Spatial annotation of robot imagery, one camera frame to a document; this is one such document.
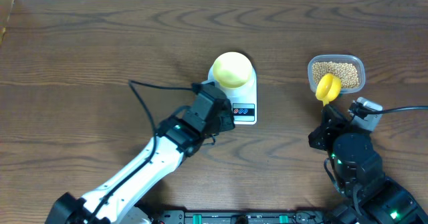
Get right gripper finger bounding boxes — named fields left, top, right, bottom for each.
left=321, top=105, right=334, bottom=127
left=329, top=104, right=349, bottom=127

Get yellow plastic measuring scoop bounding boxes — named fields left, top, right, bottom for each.
left=315, top=74, right=342, bottom=106

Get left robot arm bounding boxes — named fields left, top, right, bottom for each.
left=46, top=95, right=235, bottom=224

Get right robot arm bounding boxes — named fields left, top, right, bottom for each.
left=308, top=104, right=427, bottom=224

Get white digital kitchen scale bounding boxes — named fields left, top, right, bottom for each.
left=205, top=66, right=257, bottom=125

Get pale yellow bowl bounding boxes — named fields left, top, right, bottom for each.
left=212, top=51, right=253, bottom=88

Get soybeans in container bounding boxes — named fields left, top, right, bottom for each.
left=312, top=62, right=359, bottom=88

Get clear plastic container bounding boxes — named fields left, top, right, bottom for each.
left=308, top=54, right=366, bottom=94

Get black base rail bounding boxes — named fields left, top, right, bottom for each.
left=135, top=204, right=324, bottom=224

